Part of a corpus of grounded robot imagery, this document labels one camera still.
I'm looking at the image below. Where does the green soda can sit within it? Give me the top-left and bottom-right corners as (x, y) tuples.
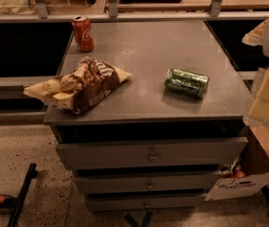
(165, 69), (209, 98)

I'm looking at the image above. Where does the red cola can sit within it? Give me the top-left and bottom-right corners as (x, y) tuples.
(72, 15), (94, 52)

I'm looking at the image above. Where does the cardboard box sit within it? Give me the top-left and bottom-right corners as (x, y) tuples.
(206, 125), (269, 201)

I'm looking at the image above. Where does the top grey drawer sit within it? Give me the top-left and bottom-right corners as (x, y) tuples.
(57, 137), (248, 170)

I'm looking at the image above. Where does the grey drawer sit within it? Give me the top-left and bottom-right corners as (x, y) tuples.
(85, 193), (206, 212)
(74, 171), (219, 195)
(57, 137), (248, 170)

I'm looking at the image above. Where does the orange bottle in box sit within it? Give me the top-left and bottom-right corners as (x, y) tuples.
(233, 165), (246, 179)

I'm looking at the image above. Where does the grey drawer cabinet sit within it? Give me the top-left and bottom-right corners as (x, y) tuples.
(45, 21), (249, 199)

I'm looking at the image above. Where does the middle grey drawer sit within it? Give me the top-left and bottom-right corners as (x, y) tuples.
(74, 171), (219, 195)

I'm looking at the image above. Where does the bottom grey drawer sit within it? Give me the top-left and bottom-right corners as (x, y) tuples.
(85, 193), (206, 212)

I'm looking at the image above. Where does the brown chip bag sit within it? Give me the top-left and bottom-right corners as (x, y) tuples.
(24, 57), (132, 114)

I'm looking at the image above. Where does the grey metal railing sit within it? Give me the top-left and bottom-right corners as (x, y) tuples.
(0, 0), (269, 25)

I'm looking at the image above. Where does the black metal stand leg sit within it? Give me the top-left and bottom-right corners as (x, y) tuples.
(7, 163), (38, 227)

